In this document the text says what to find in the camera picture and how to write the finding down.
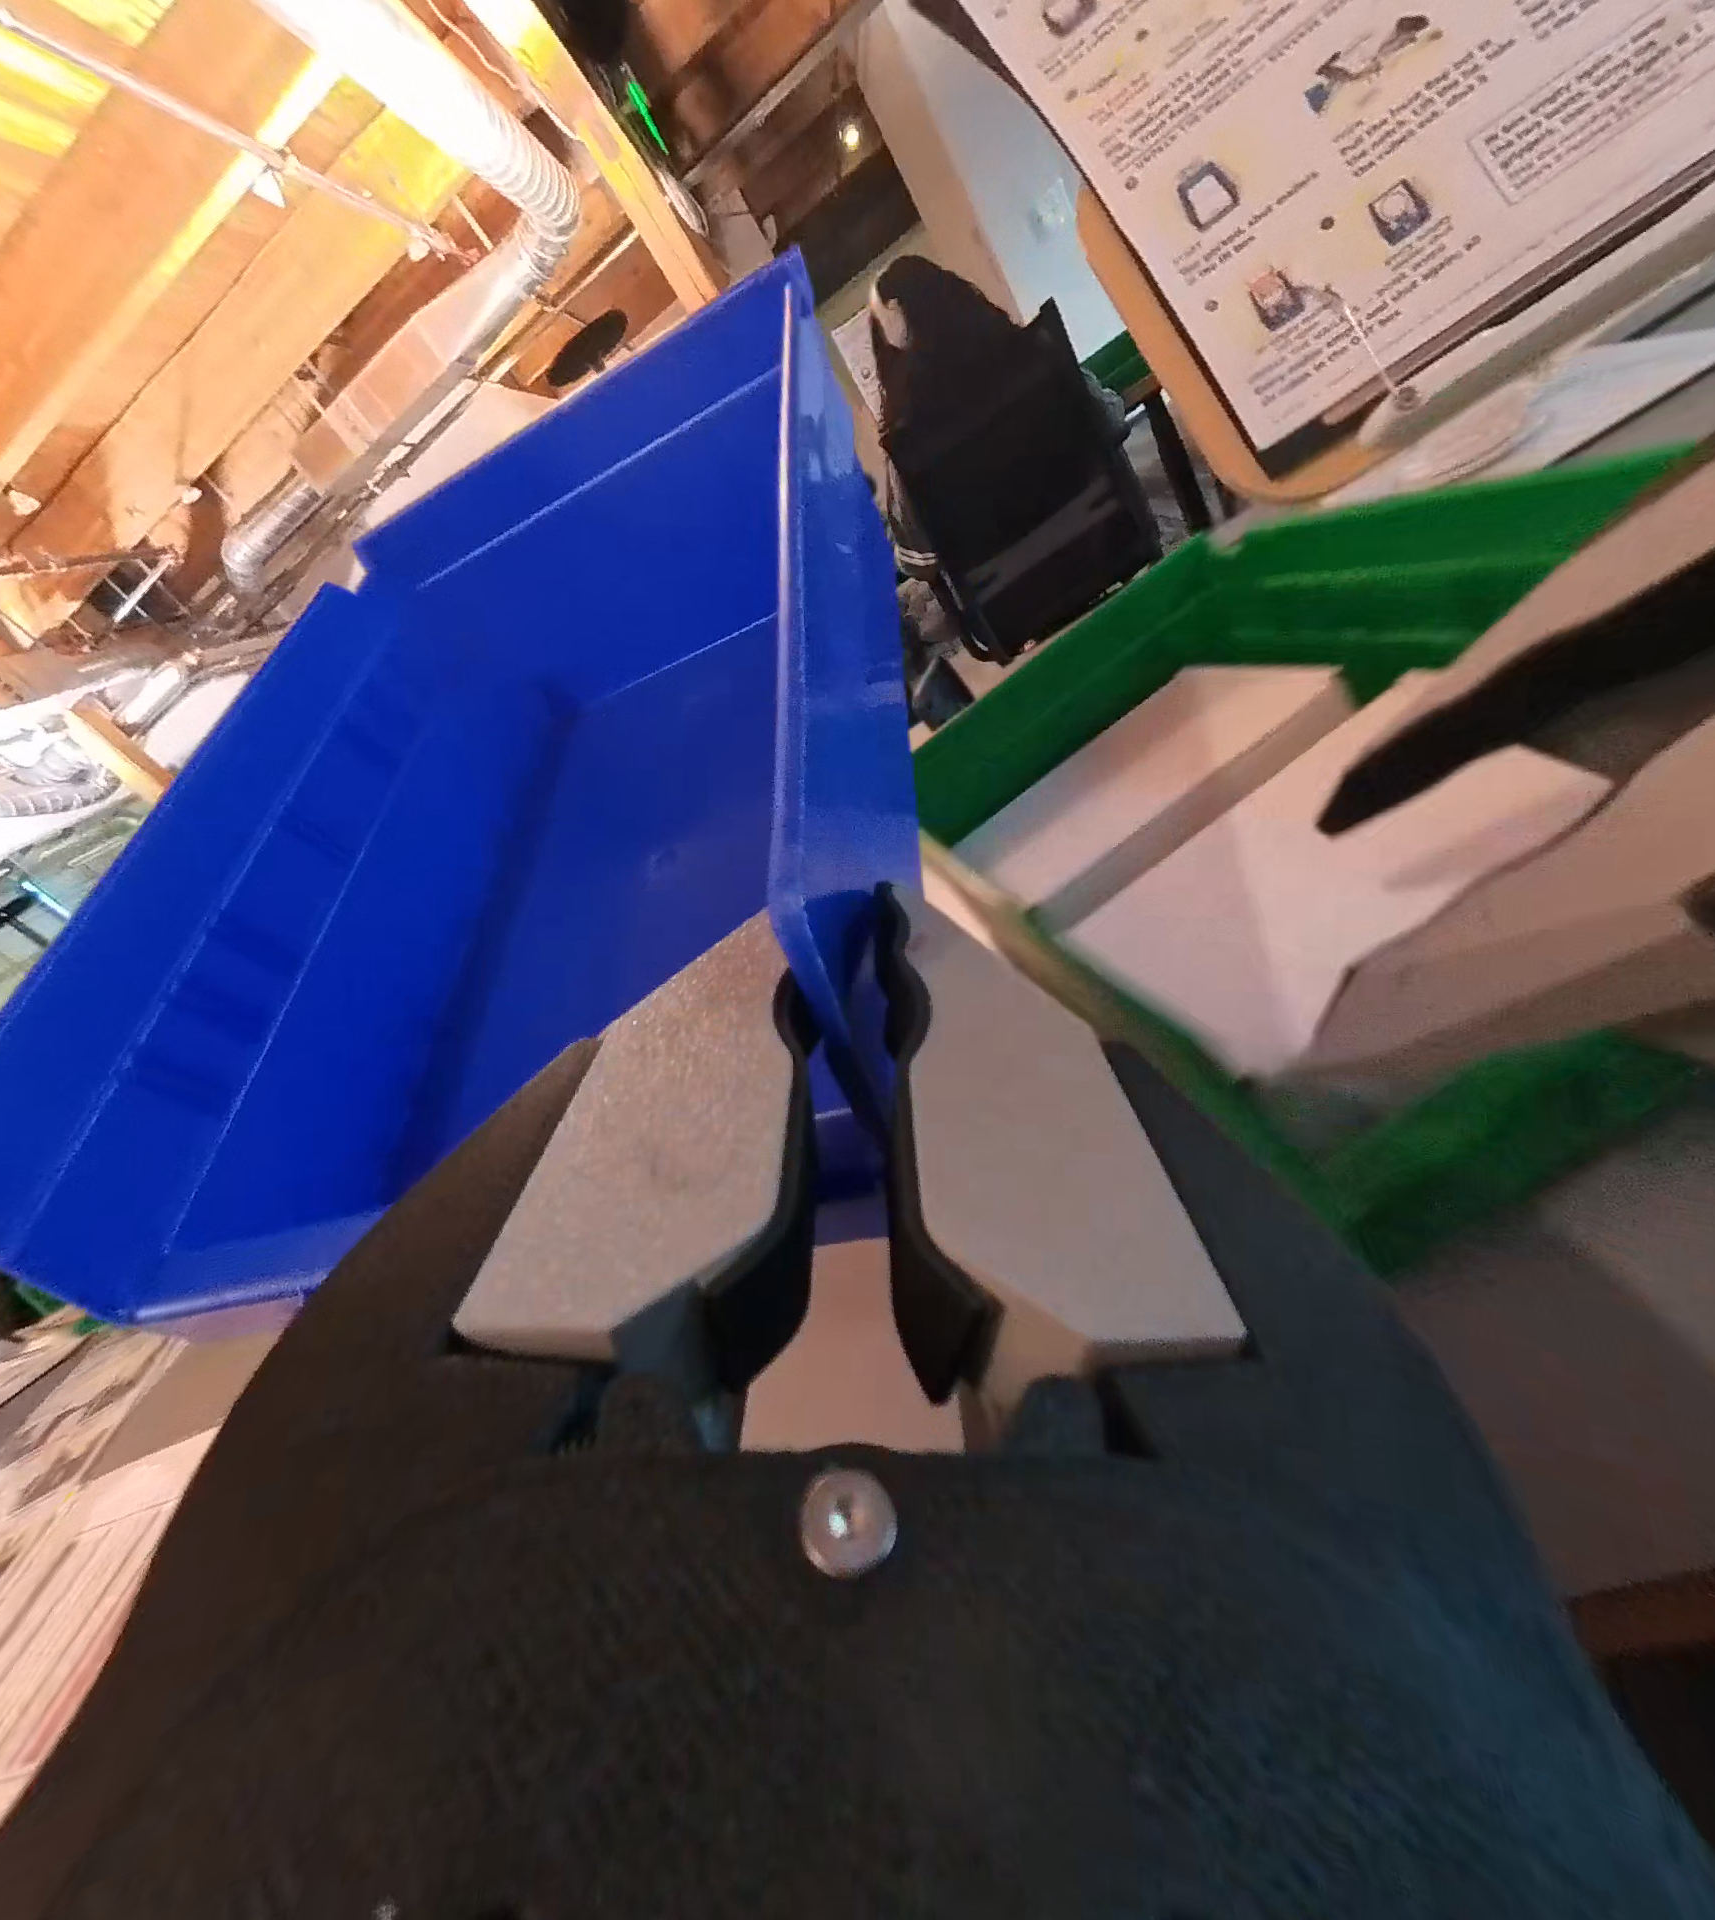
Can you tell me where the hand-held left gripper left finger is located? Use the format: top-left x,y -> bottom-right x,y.
452,917 -> 818,1397

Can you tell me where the green plastic bin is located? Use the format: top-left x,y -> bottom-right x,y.
909,443 -> 1715,1280

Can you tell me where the blue plastic bin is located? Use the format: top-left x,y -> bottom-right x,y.
0,247 -> 929,1332

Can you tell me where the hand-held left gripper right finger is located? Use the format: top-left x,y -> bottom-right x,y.
871,883 -> 1250,1407

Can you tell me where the printed instruction sheet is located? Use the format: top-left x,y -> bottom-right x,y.
963,0 -> 1715,452

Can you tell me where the stack of printed papers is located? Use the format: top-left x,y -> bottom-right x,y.
0,1320 -> 205,1801

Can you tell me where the white cardboard mailer box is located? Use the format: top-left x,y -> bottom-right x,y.
992,660 -> 1400,1080

